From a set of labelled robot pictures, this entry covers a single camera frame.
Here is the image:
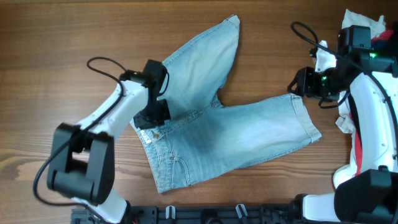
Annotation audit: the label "light blue denim shorts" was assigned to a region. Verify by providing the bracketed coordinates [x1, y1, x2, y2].
[137, 15, 321, 193]

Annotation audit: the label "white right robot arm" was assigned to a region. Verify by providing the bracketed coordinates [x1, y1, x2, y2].
[289, 48, 397, 223]

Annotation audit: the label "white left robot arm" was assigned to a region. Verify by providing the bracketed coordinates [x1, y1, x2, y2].
[47, 70, 321, 223]

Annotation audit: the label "white cloth garment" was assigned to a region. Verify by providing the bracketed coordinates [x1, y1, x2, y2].
[314, 9, 388, 187]

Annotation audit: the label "blue garment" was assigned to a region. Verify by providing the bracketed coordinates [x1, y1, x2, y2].
[371, 39, 389, 49]

